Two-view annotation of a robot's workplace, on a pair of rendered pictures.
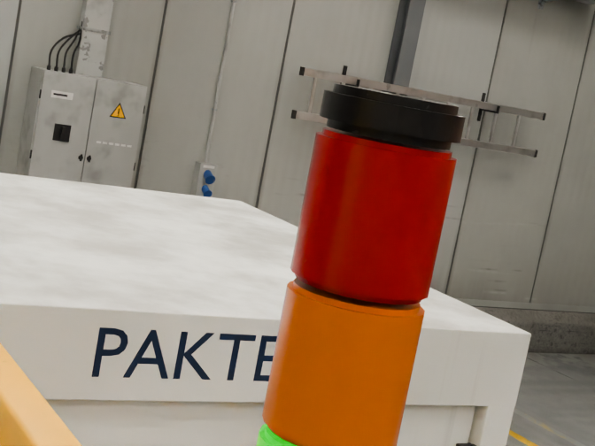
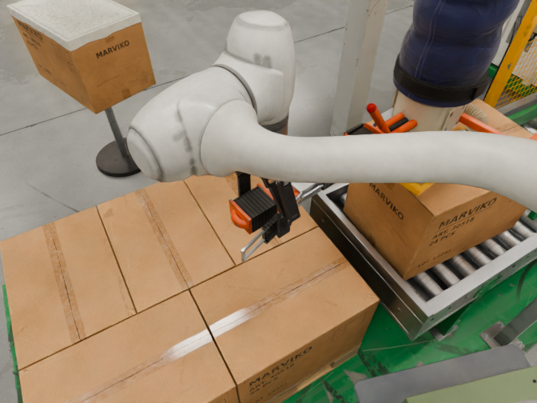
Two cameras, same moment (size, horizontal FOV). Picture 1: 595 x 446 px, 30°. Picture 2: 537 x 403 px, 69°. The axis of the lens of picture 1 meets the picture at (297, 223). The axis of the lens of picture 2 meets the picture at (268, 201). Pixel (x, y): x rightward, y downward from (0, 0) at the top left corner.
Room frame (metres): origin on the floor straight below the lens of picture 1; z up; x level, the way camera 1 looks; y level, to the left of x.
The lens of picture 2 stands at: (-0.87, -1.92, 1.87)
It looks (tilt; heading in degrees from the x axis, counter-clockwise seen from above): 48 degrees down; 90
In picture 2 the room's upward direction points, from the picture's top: straight up
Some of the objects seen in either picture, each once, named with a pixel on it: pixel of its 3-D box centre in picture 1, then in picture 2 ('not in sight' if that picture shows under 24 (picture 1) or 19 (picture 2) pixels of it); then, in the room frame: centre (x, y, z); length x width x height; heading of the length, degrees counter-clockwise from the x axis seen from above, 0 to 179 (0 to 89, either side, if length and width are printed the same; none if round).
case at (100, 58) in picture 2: not in sight; (85, 46); (-1.88, 0.15, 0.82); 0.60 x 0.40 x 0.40; 139
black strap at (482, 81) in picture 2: not in sight; (440, 71); (-0.42, -0.99, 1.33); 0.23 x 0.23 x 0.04
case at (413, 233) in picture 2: not in sight; (441, 186); (-0.18, -0.85, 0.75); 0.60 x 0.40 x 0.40; 27
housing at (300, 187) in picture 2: not in sight; (302, 184); (-0.79, -1.28, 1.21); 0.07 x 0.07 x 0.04; 38
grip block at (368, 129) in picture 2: not in sight; (365, 144); (-0.62, -1.15, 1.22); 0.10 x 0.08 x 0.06; 128
